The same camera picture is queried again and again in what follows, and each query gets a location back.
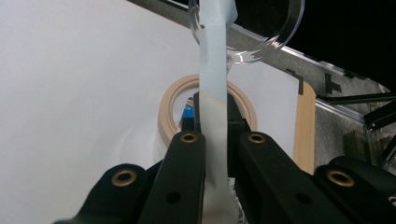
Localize white table mat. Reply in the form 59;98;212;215
0;0;304;224

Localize short aluminium rail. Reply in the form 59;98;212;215
315;98;366;123

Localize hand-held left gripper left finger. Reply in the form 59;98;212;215
181;91;202;133

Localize wooden board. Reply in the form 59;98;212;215
292;80;318;175

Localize black metal frame bar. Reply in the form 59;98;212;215
317;92;396;105
363;101;396;131

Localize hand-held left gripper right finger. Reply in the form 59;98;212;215
226;92;253;178

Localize clear cup with beige lid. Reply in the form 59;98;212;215
152;0;306;164

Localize blue and orange small packet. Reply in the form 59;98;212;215
178;96;196;130

